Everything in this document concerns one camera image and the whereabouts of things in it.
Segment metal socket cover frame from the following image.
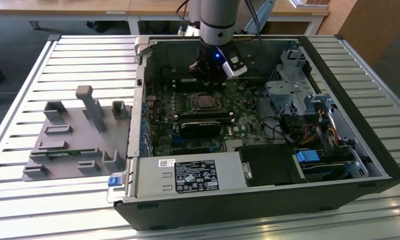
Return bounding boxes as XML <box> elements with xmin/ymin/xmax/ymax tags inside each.
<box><xmin>191</xmin><ymin>93</ymin><xmax>222</xmax><ymax>111</ymax></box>

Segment CPU socket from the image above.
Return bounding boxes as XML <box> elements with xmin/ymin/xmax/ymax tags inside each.
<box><xmin>188</xmin><ymin>91</ymin><xmax>224</xmax><ymax>113</ymax></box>

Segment silver metal drive cage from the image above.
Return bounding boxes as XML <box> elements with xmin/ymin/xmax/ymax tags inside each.
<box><xmin>264</xmin><ymin>49</ymin><xmax>322</xmax><ymax>118</ymax></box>

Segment green motherboard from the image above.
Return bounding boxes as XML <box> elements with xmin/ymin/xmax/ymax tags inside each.
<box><xmin>142</xmin><ymin>74</ymin><xmax>271</xmax><ymax>157</ymax></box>

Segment graphics card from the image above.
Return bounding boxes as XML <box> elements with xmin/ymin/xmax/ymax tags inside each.
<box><xmin>178</xmin><ymin>120</ymin><xmax>223</xmax><ymax>140</ymax></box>

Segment wooden desk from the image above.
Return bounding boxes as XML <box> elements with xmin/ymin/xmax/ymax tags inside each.
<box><xmin>0</xmin><ymin>0</ymin><xmax>132</xmax><ymax>31</ymax></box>
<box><xmin>128</xmin><ymin>0</ymin><xmax>331</xmax><ymax>36</ymax></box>

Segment small silver heatsink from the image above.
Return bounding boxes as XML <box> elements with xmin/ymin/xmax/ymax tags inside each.
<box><xmin>226</xmin><ymin>139</ymin><xmax>244</xmax><ymax>151</ymax></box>

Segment black plastic shroud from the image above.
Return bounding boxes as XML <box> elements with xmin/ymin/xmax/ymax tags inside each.
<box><xmin>236</xmin><ymin>146</ymin><xmax>305</xmax><ymax>188</ymax></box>

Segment blue disk carrier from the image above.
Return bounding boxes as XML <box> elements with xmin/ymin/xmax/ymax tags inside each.
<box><xmin>295</xmin><ymin>149</ymin><xmax>322</xmax><ymax>165</ymax></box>

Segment grey power supply unit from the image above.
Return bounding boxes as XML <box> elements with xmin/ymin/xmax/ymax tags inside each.
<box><xmin>132</xmin><ymin>149</ymin><xmax>251</xmax><ymax>198</ymax></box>

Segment grey parts rack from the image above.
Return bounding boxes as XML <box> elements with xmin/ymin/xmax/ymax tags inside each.
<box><xmin>22</xmin><ymin>84</ymin><xmax>135</xmax><ymax>183</ymax></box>

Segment wooden cabinet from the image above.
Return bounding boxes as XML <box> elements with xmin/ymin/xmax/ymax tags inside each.
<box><xmin>317</xmin><ymin>0</ymin><xmax>400</xmax><ymax>66</ymax></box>

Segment green RAM stick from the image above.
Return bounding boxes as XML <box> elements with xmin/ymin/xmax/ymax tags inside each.
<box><xmin>46</xmin><ymin>149</ymin><xmax>100</xmax><ymax>158</ymax></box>

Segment blue case latch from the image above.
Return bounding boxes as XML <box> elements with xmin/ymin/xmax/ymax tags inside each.
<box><xmin>108</xmin><ymin>171</ymin><xmax>128</xmax><ymax>188</ymax></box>

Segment black PC case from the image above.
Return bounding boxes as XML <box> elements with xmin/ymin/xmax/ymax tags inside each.
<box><xmin>112</xmin><ymin>34</ymin><xmax>400</xmax><ymax>231</ymax></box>

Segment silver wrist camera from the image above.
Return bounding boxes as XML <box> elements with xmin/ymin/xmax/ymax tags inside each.
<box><xmin>222</xmin><ymin>49</ymin><xmax>250</xmax><ymax>77</ymax></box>

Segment yellow power wires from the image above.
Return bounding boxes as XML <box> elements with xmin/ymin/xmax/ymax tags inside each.
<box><xmin>303</xmin><ymin>124</ymin><xmax>342</xmax><ymax>146</ymax></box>

